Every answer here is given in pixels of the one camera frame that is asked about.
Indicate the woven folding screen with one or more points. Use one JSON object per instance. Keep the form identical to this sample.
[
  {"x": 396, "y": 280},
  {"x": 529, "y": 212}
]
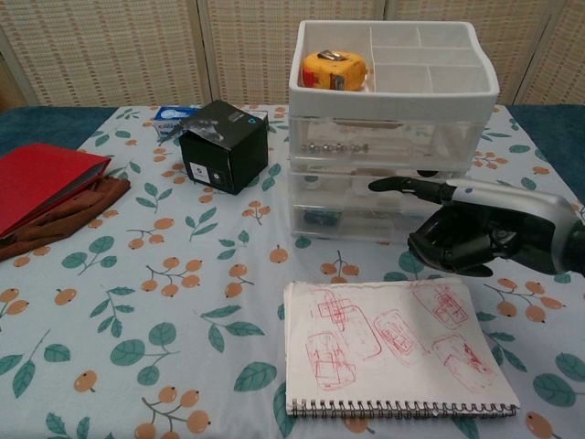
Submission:
[{"x": 137, "y": 50}]

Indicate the blue toothpaste box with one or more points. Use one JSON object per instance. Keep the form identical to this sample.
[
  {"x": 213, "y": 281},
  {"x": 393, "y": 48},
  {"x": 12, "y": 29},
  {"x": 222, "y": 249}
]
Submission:
[{"x": 171, "y": 119}]

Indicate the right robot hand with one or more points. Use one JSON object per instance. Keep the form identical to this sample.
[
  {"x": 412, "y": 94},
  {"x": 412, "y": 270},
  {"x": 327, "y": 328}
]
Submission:
[{"x": 516, "y": 219}]

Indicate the red spiral notebook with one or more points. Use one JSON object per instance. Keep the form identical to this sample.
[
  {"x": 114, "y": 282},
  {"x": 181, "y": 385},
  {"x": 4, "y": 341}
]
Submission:
[{"x": 41, "y": 178}]

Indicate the white drawer organizer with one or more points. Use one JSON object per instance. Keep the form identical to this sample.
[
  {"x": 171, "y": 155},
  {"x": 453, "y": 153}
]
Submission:
[{"x": 388, "y": 103}]

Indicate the floral tablecloth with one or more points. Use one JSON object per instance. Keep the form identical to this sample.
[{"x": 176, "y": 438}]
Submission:
[{"x": 160, "y": 320}]

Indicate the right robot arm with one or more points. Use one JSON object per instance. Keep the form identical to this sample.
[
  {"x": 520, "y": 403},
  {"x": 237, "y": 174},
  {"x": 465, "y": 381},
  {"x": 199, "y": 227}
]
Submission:
[{"x": 578, "y": 247}]

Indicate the white spiral sketchbook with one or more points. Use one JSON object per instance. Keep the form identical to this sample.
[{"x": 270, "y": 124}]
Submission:
[{"x": 393, "y": 347}]

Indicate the brown cloth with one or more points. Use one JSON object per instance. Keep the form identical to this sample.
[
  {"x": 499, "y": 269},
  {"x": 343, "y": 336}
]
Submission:
[{"x": 77, "y": 215}]

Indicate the yellow tape measure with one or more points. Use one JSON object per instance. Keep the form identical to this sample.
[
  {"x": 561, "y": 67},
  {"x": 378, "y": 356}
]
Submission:
[{"x": 333, "y": 68}]

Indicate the black cube box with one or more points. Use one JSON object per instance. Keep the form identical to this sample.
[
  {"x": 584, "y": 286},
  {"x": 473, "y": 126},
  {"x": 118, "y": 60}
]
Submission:
[{"x": 228, "y": 151}]

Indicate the clear plastic storage box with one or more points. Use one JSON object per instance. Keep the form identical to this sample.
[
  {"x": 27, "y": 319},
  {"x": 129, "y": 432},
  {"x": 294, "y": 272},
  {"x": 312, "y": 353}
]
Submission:
[
  {"x": 338, "y": 192},
  {"x": 365, "y": 226},
  {"x": 411, "y": 135}
]

